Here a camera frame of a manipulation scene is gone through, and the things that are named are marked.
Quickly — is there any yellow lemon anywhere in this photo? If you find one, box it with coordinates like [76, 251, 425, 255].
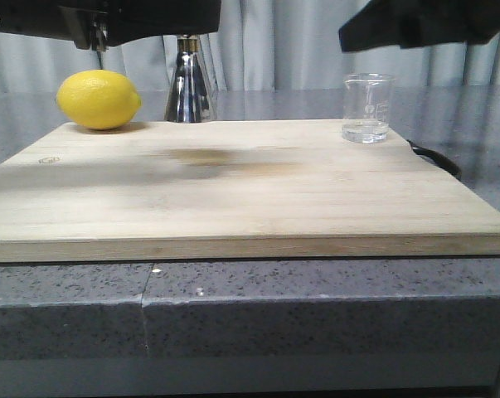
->
[56, 70, 142, 130]

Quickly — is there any grey curtain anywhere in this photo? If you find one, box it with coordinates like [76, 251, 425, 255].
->
[0, 1, 500, 94]

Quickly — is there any steel double jigger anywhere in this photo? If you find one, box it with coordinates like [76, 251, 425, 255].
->
[164, 35, 216, 124]

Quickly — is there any wooden cutting board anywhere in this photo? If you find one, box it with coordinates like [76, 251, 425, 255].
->
[0, 119, 500, 262]

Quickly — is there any small glass beaker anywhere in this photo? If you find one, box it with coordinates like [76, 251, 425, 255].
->
[342, 73, 396, 144]

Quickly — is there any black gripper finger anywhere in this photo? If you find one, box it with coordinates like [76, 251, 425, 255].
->
[338, 0, 500, 52]

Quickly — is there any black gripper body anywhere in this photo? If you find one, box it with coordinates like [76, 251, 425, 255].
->
[0, 0, 221, 51]

